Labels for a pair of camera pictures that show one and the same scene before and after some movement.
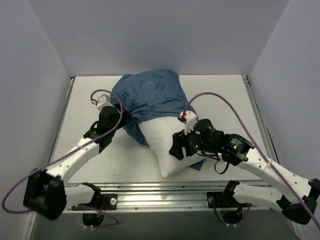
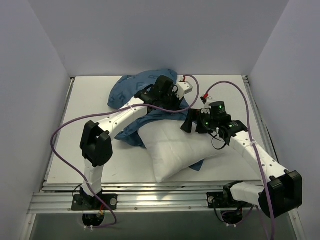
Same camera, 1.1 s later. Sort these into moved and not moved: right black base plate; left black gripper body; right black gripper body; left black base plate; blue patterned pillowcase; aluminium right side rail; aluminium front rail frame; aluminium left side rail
Moved: blue patterned pillowcase; right black gripper body; left black gripper body
Not moved: aluminium left side rail; aluminium front rail frame; aluminium right side rail; left black base plate; right black base plate
